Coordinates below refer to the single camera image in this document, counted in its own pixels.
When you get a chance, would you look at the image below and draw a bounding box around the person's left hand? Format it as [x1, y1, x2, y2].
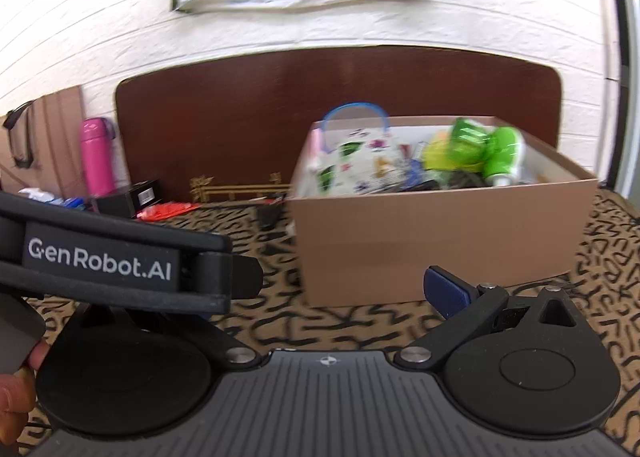
[0, 342, 51, 448]

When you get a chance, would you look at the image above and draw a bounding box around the blue tissue pack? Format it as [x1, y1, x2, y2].
[19, 187, 63, 205]

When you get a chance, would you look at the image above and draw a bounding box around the white tree-print pouch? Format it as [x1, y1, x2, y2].
[312, 134, 401, 195]

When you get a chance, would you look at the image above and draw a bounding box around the black cardboard box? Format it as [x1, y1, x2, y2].
[95, 180, 162, 218]

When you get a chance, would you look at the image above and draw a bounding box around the brown cardboard box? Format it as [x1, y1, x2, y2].
[286, 116, 599, 308]

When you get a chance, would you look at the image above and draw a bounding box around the green and white bottle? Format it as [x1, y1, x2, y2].
[452, 118, 526, 186]

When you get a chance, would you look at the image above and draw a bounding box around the brown paper shopping bag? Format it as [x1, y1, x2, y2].
[0, 86, 86, 198]

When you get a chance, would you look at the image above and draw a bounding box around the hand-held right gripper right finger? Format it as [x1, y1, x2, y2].
[395, 265, 601, 373]

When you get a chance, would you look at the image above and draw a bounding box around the red plastic packet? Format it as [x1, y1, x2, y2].
[136, 203, 201, 222]

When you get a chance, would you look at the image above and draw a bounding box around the dark brown wooden board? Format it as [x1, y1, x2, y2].
[115, 46, 563, 202]

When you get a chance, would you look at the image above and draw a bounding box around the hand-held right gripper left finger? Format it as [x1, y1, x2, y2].
[75, 307, 261, 370]

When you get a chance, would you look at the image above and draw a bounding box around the pink thermos bottle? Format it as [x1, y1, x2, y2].
[81, 118, 118, 198]

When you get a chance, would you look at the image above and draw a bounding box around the clear lid with blue rim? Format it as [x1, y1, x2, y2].
[320, 103, 391, 152]

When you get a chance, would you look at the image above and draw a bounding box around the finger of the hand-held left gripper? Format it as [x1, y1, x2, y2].
[196, 253, 263, 300]

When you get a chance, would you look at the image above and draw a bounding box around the letter-printed desktop cloth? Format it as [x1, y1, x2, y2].
[15, 187, 640, 443]

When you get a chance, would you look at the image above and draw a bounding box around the gold fence ornament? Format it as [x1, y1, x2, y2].
[189, 172, 291, 202]

